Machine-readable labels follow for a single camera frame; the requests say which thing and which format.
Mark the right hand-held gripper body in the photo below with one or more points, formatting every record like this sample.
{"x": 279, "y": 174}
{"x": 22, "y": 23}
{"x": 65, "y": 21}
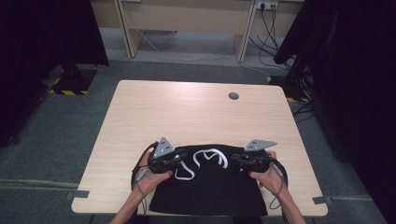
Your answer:
{"x": 258, "y": 160}

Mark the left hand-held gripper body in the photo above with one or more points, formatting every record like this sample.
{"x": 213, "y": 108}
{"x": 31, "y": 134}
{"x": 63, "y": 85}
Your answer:
{"x": 162, "y": 158}

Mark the black tank top white trim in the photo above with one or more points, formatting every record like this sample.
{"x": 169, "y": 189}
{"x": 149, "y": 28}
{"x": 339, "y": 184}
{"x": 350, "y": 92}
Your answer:
{"x": 208, "y": 186}

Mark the person's left hand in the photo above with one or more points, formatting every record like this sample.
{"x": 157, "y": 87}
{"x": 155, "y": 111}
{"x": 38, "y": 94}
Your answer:
{"x": 152, "y": 182}

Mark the person's right hand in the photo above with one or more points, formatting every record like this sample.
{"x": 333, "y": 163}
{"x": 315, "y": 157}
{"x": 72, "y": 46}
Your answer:
{"x": 272, "y": 182}

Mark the grey tape strip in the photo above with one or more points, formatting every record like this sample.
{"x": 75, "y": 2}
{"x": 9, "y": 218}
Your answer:
{"x": 322, "y": 200}
{"x": 77, "y": 194}

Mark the black stand base striped tape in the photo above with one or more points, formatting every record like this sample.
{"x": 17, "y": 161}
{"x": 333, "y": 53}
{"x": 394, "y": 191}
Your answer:
{"x": 289, "y": 85}
{"x": 73, "y": 81}

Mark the black curtain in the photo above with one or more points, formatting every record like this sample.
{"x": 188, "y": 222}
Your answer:
{"x": 40, "y": 46}
{"x": 358, "y": 77}

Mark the beige wooden desk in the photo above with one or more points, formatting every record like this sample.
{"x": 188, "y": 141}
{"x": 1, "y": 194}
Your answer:
{"x": 186, "y": 18}

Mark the white wall socket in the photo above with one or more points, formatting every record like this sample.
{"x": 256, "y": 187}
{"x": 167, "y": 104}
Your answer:
{"x": 266, "y": 4}

